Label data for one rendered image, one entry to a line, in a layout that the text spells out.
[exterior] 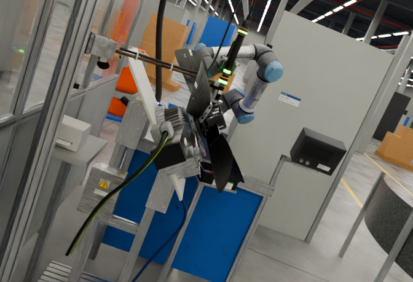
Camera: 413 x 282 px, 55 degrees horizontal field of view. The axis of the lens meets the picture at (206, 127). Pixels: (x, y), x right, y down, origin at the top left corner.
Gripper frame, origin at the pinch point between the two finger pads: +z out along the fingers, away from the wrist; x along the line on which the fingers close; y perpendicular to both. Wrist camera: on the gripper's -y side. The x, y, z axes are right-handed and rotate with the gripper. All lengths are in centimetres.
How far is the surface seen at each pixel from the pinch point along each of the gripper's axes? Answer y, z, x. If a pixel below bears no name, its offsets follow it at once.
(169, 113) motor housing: 31.5, 11.0, 17.9
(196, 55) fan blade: 4.0, -6.9, 16.1
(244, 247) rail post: 104, -38, -54
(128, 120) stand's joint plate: 40, 15, 33
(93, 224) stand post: 94, 14, 32
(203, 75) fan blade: 8.7, 26.9, 10.3
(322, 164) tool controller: 36, -35, -75
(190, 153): 39, 34, 3
